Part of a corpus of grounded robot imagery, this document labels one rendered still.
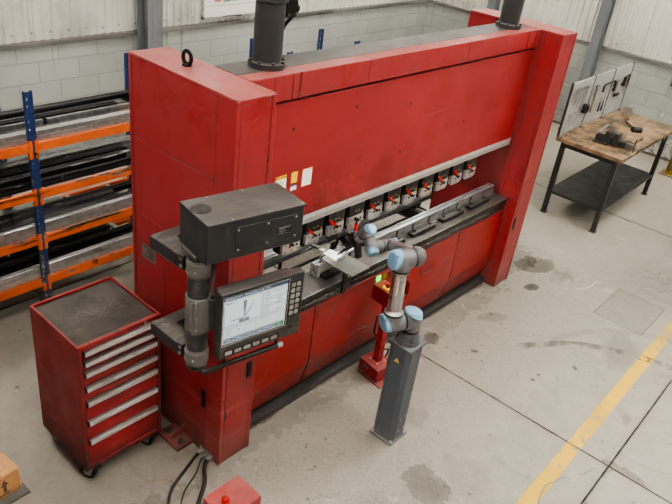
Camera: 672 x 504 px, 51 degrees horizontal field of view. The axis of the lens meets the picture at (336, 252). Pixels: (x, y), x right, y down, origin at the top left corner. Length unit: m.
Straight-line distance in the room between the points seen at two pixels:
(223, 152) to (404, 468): 2.36
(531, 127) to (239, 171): 3.24
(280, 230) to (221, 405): 1.41
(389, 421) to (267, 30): 2.52
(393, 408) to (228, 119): 2.21
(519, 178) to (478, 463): 2.52
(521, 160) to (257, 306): 3.46
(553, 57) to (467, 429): 2.91
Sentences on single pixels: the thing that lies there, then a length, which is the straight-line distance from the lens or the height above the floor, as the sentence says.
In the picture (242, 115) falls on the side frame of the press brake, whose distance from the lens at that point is 3.27.
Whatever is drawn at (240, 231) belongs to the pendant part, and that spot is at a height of 1.89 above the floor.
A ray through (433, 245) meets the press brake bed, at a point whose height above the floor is 0.77.
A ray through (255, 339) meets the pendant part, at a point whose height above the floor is 1.29.
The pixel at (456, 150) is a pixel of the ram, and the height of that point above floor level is 1.47.
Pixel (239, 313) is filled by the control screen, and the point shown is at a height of 1.47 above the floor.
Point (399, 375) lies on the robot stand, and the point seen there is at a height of 0.57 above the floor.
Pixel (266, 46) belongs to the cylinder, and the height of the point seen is 2.42.
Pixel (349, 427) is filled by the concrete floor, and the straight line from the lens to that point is 4.83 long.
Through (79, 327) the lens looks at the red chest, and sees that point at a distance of 3.96.
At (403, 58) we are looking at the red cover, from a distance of 4.42.
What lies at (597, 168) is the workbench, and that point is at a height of 0.28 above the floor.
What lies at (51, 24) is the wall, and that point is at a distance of 7.93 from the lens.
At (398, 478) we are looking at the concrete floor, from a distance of 4.59.
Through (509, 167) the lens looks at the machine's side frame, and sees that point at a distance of 6.21.
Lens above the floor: 3.33
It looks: 30 degrees down
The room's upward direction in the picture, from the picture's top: 8 degrees clockwise
